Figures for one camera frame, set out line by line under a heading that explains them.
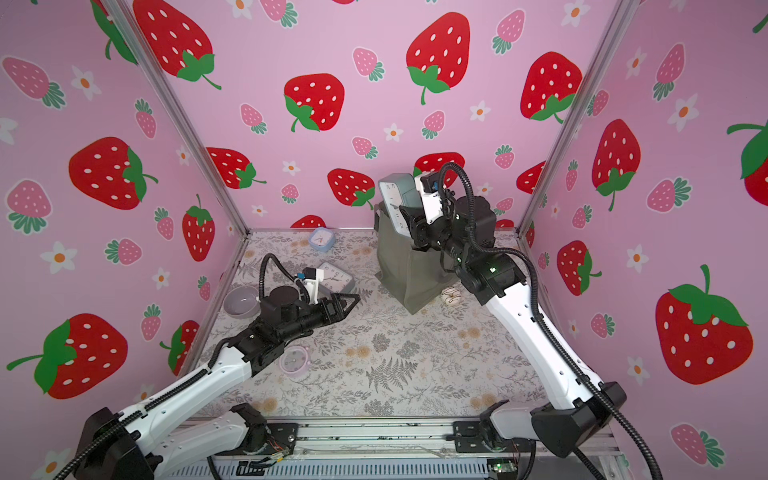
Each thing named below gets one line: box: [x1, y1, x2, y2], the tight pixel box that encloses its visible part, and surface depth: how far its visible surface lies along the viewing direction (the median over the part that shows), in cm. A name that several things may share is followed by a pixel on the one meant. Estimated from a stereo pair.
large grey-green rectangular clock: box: [378, 173, 421, 237], surface depth 68 cm
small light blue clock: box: [309, 227, 337, 253], surface depth 117 cm
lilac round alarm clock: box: [279, 346, 311, 377], surface depth 85 cm
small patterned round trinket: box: [441, 286, 462, 305], surface depth 102 cm
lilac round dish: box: [223, 286, 261, 319], surface depth 98 cm
